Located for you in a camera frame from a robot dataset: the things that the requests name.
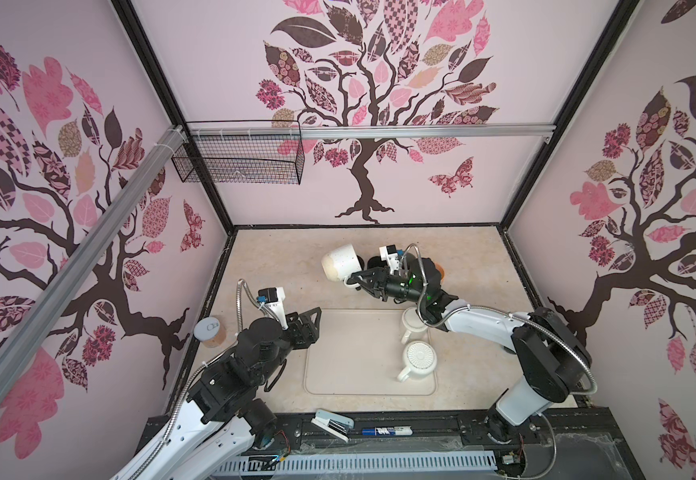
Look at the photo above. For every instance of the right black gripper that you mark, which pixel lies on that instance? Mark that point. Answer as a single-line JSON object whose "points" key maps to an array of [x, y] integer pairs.
{"points": [[381, 282]]}

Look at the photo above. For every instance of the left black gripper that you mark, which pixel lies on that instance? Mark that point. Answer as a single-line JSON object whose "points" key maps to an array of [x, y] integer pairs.
{"points": [[310, 334]]}

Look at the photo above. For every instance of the black mug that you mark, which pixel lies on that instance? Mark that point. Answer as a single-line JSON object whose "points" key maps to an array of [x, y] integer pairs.
{"points": [[375, 262]]}

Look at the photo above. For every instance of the cream mug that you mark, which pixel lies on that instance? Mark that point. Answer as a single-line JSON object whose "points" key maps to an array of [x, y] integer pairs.
{"points": [[339, 264]]}

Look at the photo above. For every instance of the peach orange mug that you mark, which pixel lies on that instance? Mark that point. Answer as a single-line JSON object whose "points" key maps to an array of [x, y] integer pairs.
{"points": [[440, 270]]}

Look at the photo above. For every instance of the white ribbed mug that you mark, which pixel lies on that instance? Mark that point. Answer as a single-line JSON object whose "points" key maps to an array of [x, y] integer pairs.
{"points": [[419, 359]]}

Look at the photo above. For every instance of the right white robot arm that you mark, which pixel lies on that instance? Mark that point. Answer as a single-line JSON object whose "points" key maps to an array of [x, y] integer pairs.
{"points": [[554, 363]]}

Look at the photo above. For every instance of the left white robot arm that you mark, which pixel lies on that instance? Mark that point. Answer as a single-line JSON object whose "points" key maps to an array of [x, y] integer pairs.
{"points": [[220, 416]]}

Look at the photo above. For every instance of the clear plastic tray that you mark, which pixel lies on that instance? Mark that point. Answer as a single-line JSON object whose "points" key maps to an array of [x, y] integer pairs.
{"points": [[359, 353]]}

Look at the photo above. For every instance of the orange can white lid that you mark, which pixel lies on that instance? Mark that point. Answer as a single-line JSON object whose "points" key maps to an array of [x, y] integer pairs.
{"points": [[210, 332]]}

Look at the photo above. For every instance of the white stapler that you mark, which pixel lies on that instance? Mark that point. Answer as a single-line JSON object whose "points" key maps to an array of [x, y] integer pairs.
{"points": [[336, 425]]}

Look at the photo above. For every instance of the blue white marker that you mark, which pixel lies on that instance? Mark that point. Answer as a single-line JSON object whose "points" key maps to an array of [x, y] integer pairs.
{"points": [[388, 431]]}

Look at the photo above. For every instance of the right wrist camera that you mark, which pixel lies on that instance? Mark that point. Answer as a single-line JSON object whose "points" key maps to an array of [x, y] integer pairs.
{"points": [[391, 256]]}

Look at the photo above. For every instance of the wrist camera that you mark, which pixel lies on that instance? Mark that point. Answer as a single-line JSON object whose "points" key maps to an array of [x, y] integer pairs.
{"points": [[391, 256], [271, 299]]}

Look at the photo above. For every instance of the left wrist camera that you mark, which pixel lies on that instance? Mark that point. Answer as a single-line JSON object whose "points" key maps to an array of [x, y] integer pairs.
{"points": [[271, 299]]}

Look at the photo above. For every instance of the black wire basket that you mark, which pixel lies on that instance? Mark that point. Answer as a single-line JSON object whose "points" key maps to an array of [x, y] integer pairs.
{"points": [[242, 151]]}

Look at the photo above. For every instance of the back aluminium rail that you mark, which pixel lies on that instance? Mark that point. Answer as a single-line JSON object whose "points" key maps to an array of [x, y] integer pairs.
{"points": [[372, 132]]}

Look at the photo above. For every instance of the aluminium rail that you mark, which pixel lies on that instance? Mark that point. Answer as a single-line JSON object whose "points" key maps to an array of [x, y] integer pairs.
{"points": [[372, 132], [29, 335]]}

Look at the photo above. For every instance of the white slotted cable duct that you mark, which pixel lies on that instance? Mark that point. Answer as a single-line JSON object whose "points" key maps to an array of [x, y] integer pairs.
{"points": [[361, 463]]}

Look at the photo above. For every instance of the left aluminium rail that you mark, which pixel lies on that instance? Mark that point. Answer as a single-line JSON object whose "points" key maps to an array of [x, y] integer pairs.
{"points": [[29, 335]]}

